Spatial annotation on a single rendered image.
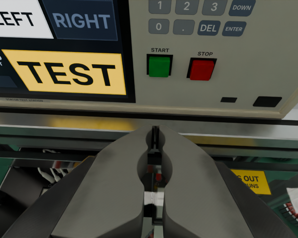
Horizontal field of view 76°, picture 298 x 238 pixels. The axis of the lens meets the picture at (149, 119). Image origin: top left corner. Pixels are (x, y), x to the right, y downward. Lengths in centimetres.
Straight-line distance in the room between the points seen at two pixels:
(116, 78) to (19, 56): 9
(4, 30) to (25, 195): 49
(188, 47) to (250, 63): 6
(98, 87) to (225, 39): 13
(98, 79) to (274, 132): 20
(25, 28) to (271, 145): 27
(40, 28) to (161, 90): 12
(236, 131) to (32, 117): 23
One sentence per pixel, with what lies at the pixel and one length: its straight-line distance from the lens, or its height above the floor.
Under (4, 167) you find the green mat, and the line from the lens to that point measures 72.
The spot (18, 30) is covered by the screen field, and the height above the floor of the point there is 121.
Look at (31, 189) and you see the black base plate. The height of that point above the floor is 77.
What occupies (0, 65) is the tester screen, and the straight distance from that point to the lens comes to 24.
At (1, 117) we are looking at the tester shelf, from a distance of 28.
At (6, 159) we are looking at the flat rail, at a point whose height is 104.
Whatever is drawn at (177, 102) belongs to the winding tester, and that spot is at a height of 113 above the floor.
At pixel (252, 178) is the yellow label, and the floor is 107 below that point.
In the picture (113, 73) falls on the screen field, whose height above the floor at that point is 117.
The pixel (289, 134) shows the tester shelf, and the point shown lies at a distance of 26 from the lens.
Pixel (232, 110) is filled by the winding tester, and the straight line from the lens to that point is 24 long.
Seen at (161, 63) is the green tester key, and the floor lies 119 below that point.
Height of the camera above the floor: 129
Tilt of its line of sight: 53 degrees down
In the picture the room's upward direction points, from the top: 1 degrees clockwise
